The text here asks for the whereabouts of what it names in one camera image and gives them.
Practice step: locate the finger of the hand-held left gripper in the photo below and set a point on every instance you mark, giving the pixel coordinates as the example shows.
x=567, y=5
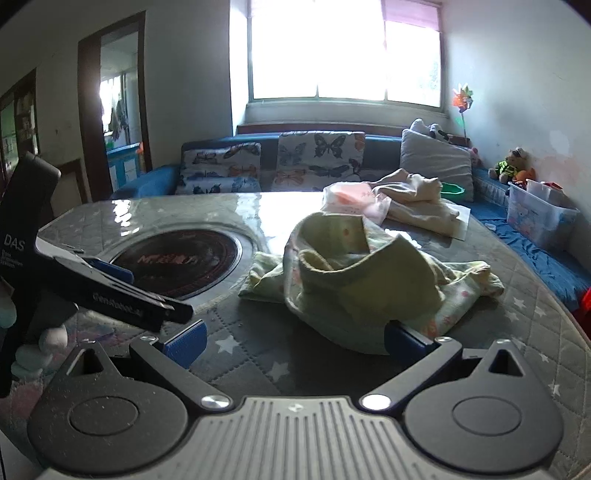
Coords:
x=138, y=300
x=113, y=271

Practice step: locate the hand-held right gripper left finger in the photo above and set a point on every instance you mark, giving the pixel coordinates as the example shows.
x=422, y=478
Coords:
x=187, y=345

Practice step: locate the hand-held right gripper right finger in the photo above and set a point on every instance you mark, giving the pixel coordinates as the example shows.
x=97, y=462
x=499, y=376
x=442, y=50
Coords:
x=400, y=339

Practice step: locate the green patterned baby shirt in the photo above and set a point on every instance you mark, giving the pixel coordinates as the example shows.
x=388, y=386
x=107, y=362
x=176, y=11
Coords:
x=369, y=277

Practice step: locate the person's left hand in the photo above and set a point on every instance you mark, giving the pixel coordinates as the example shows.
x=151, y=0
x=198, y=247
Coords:
x=51, y=339

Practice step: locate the round black table heater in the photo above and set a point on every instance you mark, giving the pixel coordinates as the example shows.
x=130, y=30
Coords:
x=184, y=263

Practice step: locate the grey quilted table cover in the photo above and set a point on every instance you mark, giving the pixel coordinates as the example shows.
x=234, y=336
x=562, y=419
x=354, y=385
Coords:
x=258, y=355

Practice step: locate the blue cabinet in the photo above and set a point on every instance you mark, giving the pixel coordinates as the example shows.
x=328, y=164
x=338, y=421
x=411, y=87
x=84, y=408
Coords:
x=122, y=161

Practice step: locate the dark wooden cabinet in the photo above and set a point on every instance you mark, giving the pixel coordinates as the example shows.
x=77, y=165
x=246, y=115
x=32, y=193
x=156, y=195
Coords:
x=23, y=120

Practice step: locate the long butterfly print cushion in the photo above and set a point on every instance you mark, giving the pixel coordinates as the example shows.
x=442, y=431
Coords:
x=217, y=168

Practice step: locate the green bowl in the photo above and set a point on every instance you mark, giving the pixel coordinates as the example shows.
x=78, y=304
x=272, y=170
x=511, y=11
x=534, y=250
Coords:
x=450, y=189

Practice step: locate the clear plastic storage box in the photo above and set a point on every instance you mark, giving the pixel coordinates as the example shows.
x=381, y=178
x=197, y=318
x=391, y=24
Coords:
x=535, y=217

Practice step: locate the grey pillow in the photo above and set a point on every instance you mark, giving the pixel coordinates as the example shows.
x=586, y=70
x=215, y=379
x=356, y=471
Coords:
x=434, y=157

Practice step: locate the red plastic object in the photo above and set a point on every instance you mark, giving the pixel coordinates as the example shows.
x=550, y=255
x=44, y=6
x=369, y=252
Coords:
x=585, y=302

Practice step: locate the blue sofa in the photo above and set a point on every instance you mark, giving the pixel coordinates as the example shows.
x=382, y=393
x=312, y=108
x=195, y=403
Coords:
x=383, y=147

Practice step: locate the tall butterfly print cushion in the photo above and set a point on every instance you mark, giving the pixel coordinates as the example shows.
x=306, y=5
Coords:
x=318, y=157

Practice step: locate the teddy bear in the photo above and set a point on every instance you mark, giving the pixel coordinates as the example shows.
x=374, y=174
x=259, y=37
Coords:
x=510, y=164

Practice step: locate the orange plush toy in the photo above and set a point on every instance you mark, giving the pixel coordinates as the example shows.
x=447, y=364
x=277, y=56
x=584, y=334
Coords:
x=527, y=175

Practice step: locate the white plush toy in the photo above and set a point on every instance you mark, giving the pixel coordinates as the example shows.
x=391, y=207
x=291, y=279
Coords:
x=422, y=127

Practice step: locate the colourful pinwheel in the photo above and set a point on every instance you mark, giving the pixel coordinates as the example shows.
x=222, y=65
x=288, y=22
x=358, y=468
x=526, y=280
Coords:
x=463, y=99

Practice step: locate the window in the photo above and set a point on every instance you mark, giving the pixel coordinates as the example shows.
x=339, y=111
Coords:
x=323, y=46

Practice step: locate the pink roller blind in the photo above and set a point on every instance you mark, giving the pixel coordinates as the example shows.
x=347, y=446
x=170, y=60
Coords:
x=411, y=11

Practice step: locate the brown door frame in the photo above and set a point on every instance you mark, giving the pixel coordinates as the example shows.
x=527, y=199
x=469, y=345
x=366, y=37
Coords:
x=87, y=115

